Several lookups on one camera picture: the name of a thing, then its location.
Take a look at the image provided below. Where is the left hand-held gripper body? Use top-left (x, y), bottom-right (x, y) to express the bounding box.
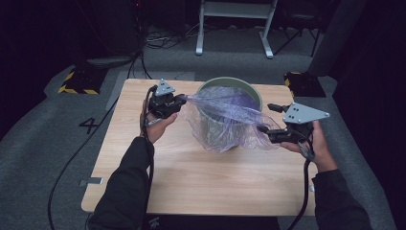
top-left (147, 79), bottom-right (180, 120)

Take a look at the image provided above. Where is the yellow-black striped base plate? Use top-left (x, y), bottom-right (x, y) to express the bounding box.
top-left (283, 71), bottom-right (327, 99)
top-left (57, 66), bottom-right (108, 96)

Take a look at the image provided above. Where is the person's dark torso clothing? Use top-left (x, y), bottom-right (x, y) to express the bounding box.
top-left (145, 215), bottom-right (282, 230)

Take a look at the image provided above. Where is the black tripod stand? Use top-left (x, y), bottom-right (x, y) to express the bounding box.
top-left (272, 12), bottom-right (322, 58)

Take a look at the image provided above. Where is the dark pole with grey base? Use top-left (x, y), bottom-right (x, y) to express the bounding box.
top-left (73, 0), bottom-right (143, 70)

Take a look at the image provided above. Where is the person's right hand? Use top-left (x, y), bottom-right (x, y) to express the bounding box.
top-left (281, 121), bottom-right (339, 173)

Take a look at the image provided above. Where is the grey post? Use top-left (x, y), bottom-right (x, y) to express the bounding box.
top-left (307, 0), bottom-right (368, 77)

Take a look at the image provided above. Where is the left hand-held gripper cable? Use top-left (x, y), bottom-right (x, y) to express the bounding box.
top-left (140, 85), bottom-right (159, 224)

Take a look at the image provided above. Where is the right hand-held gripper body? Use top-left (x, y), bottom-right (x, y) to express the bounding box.
top-left (282, 102), bottom-right (330, 144)

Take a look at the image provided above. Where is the white metal stand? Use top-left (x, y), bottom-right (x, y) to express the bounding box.
top-left (195, 0), bottom-right (278, 59)

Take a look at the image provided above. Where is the long black floor cable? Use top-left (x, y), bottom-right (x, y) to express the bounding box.
top-left (47, 51), bottom-right (143, 230)

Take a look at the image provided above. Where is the person's left hand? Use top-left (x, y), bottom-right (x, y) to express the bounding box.
top-left (140, 99), bottom-right (179, 145)

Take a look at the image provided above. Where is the green plastic bin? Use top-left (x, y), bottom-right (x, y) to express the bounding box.
top-left (194, 76), bottom-right (263, 151)

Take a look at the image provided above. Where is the bundle of floor cables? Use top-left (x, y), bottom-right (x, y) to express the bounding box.
top-left (145, 23), bottom-right (199, 51)

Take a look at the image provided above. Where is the right hand-held gripper cable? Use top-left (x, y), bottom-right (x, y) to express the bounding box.
top-left (286, 142), bottom-right (316, 230)

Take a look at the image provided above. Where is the grey tape strip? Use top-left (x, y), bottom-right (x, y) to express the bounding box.
top-left (79, 176), bottom-right (104, 187)

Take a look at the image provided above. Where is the purple plastic bag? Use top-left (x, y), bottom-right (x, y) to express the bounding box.
top-left (181, 85), bottom-right (282, 153)

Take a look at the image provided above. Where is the hand-held gripper cable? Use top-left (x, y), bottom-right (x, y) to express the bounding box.
top-left (140, 85), bottom-right (159, 224)
top-left (286, 142), bottom-right (316, 230)

